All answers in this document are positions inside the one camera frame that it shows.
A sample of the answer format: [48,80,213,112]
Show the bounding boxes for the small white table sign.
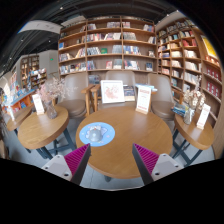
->
[196,103,212,131]
[31,93,46,116]

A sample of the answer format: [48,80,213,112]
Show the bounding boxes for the white framed picture card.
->
[100,79,126,105]

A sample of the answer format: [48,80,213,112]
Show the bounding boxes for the dark book stack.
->
[171,102,188,118]

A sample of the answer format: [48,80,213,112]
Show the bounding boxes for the wide wooden bookshelf unit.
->
[58,15,158,76]

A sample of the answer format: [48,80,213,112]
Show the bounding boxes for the glass vase pink flowers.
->
[35,77,68,120]

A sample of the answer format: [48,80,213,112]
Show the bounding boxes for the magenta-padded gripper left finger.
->
[41,143,92,186]

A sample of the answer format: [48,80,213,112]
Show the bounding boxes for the low colourful book display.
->
[0,74,38,114]

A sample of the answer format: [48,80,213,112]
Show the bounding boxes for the dark blue book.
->
[123,85,136,102]

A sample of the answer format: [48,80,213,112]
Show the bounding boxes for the tall wooden bookshelf unit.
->
[154,16,224,158]

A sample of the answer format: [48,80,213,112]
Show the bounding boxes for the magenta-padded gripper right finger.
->
[131,143,184,186]

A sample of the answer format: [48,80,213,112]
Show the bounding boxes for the glass vase dried white flowers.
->
[182,74,207,126]

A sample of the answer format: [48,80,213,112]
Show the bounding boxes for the light blue book stack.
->
[134,83,158,92]

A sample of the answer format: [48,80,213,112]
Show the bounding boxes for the wooden side table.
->
[17,105,78,160]
[171,113,215,168]
[6,104,34,133]

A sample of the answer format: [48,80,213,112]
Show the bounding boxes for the distant wooden bookshelf unit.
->
[19,54,48,90]

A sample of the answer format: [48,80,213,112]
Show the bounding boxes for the round light blue mouse pad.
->
[78,121,116,148]

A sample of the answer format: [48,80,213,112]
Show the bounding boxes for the white ceiling panel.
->
[18,19,63,34]

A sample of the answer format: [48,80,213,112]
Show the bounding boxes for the white red sign wooden base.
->
[135,85,153,115]

